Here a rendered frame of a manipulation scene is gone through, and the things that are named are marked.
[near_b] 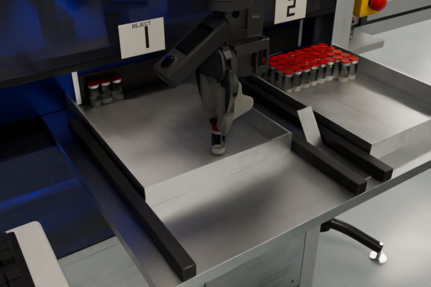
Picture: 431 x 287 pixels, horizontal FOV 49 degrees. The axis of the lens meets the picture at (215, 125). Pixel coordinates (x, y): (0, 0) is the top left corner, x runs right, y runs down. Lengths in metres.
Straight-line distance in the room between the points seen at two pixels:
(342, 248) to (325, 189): 1.20
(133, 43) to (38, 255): 0.38
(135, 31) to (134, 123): 0.16
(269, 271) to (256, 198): 0.80
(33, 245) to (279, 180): 0.38
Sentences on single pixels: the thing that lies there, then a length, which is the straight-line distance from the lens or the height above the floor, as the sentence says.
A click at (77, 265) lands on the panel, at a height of 0.57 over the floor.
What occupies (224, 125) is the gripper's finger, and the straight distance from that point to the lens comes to 0.72.
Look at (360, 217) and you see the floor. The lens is 2.06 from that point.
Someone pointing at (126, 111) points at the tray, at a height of 0.88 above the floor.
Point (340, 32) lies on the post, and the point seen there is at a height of 0.93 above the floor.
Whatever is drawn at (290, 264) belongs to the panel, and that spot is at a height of 0.21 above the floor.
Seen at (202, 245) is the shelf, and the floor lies 0.88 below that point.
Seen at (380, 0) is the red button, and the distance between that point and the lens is 1.18.
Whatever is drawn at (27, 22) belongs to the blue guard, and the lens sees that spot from 0.78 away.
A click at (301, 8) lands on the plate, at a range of 1.05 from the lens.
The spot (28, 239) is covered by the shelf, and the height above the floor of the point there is 0.80.
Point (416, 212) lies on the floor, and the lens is 2.16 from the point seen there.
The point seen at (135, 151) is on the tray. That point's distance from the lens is 0.78.
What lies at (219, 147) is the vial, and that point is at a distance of 0.75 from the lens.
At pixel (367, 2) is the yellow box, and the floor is 0.99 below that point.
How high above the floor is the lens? 1.31
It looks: 31 degrees down
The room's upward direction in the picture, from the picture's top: straight up
